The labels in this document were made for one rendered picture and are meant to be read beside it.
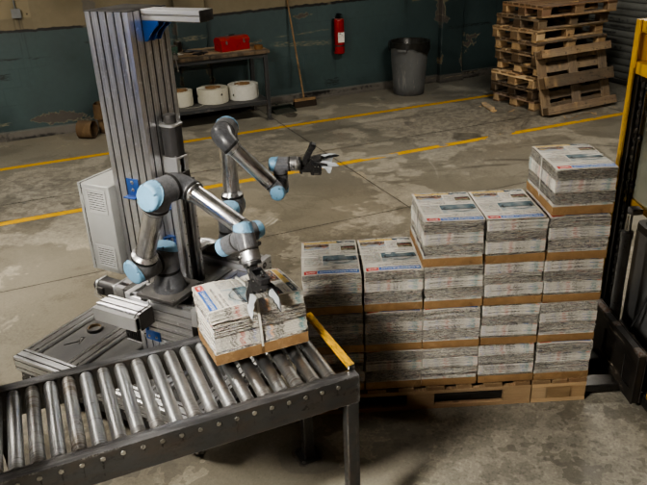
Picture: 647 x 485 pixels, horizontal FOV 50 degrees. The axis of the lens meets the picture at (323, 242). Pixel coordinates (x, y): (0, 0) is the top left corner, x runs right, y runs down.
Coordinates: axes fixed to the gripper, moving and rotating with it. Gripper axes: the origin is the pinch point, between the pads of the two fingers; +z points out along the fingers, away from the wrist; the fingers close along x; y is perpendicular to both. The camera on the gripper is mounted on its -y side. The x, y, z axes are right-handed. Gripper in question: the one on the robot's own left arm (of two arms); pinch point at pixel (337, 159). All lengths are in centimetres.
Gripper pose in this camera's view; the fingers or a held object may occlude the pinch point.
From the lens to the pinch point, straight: 352.6
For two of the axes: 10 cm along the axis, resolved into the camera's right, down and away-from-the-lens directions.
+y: 0.4, 8.4, 5.4
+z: 10.0, -0.1, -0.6
